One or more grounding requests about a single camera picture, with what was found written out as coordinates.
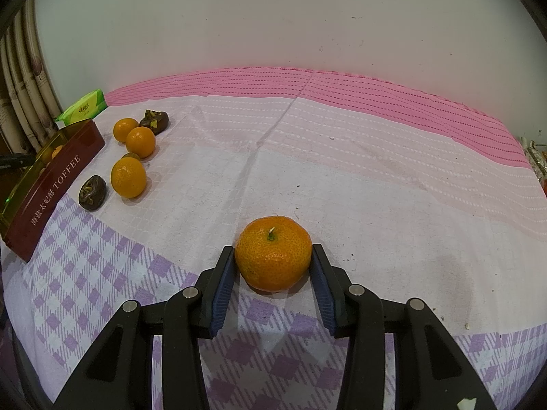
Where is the red and gold tin box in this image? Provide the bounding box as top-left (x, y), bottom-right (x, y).
top-left (2, 120), bottom-right (106, 263)

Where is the patterned cloth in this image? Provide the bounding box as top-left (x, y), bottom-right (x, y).
top-left (519, 137), bottom-right (547, 189)

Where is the beige patterned curtain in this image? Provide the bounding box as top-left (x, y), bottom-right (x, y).
top-left (0, 0), bottom-right (61, 159)

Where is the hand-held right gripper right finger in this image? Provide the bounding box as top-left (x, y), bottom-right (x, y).
top-left (311, 243), bottom-right (498, 410)

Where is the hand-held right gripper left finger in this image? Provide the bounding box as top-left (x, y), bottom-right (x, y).
top-left (53, 245), bottom-right (237, 410)

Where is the large mandarin orange with stem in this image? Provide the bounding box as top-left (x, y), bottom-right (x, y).
top-left (234, 216), bottom-right (313, 295)

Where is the pink and purple checked sheet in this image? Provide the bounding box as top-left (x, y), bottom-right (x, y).
top-left (0, 66), bottom-right (547, 410)

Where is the green tissue pack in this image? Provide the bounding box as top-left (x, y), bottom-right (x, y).
top-left (55, 89), bottom-right (108, 128)

